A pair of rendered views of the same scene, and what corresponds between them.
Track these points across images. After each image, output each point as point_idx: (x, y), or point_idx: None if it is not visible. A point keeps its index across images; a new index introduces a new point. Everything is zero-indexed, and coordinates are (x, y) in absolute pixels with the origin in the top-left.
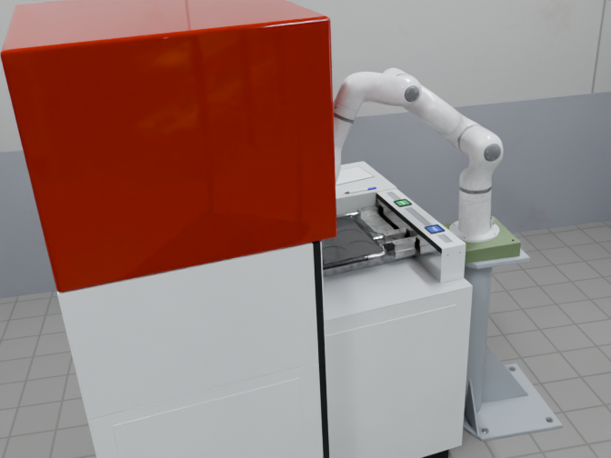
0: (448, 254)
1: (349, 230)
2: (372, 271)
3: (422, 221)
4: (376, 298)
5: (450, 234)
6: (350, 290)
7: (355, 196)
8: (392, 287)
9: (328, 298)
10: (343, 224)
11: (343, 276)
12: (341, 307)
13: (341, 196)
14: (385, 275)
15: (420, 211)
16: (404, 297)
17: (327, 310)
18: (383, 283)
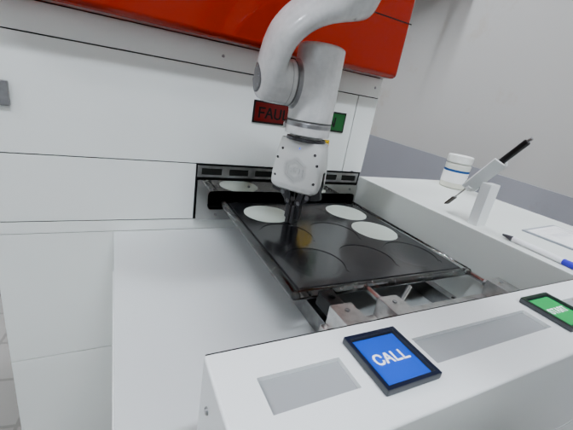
0: (208, 415)
1: (390, 260)
2: (283, 316)
3: (459, 341)
4: (157, 308)
5: (355, 415)
6: (205, 280)
7: (512, 251)
8: (199, 339)
9: (185, 256)
10: (410, 257)
11: (260, 277)
12: (146, 264)
13: (484, 232)
14: (261, 334)
15: (539, 345)
16: (137, 356)
17: (145, 251)
18: (221, 326)
